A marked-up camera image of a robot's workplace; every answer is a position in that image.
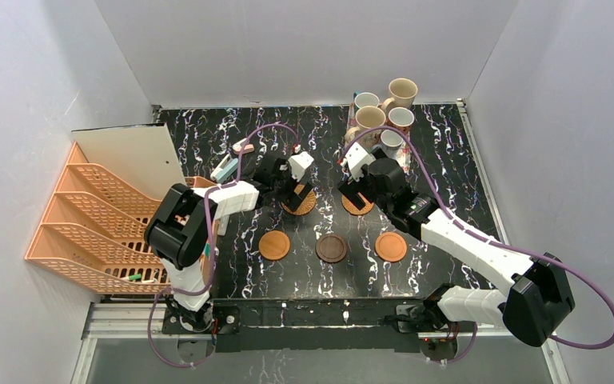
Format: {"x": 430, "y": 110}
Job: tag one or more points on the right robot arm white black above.
{"x": 531, "y": 297}

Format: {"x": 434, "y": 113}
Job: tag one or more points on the small grey heart mug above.
{"x": 391, "y": 142}

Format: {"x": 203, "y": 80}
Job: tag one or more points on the tall beige mug rear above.
{"x": 401, "y": 93}

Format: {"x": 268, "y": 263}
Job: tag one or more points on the light wooden coaster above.
{"x": 274, "y": 245}
{"x": 391, "y": 247}

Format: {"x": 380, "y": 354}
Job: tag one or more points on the blue white stapler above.
{"x": 225, "y": 168}

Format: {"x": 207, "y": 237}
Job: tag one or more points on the woven rattan coaster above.
{"x": 353, "y": 210}
{"x": 305, "y": 207}

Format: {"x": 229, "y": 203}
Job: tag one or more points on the dark walnut wooden coaster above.
{"x": 331, "y": 248}

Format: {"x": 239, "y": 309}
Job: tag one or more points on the floral tray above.
{"x": 402, "y": 155}

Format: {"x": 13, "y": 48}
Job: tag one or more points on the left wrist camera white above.
{"x": 299, "y": 164}

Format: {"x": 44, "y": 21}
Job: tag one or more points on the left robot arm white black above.
{"x": 181, "y": 234}

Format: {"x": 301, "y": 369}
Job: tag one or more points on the orange mesh file rack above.
{"x": 92, "y": 232}

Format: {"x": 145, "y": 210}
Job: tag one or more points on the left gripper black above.
{"x": 297, "y": 187}

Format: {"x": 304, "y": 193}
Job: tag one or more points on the pink floral mug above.
{"x": 402, "y": 119}

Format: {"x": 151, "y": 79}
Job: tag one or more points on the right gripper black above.
{"x": 353, "y": 190}

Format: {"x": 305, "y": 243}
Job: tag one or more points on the blue mug white inside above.
{"x": 364, "y": 99}

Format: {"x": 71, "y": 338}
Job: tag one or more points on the pink mini stapler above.
{"x": 243, "y": 147}

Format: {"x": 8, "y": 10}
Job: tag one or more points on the white folder board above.
{"x": 144, "y": 155}

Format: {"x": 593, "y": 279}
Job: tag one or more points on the orange desk organizer tray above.
{"x": 200, "y": 182}

